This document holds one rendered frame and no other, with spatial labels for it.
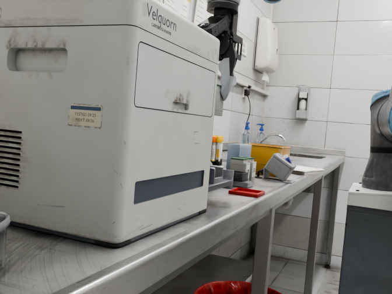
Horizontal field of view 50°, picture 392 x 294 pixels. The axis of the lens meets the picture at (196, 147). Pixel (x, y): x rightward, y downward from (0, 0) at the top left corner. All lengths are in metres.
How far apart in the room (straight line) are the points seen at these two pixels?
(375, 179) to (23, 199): 0.77
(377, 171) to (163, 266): 0.67
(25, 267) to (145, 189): 0.17
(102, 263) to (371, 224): 0.71
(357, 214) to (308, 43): 2.66
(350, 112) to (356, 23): 0.68
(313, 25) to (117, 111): 3.19
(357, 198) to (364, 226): 0.07
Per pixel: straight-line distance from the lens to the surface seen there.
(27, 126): 0.57
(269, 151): 1.42
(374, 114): 1.08
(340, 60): 3.54
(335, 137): 3.49
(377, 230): 1.04
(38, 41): 0.58
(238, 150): 1.31
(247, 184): 1.08
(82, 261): 0.47
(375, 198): 1.01
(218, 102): 0.93
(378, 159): 1.08
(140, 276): 0.48
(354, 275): 1.07
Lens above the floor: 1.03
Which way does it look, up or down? 3 degrees down
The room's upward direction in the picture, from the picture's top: 5 degrees clockwise
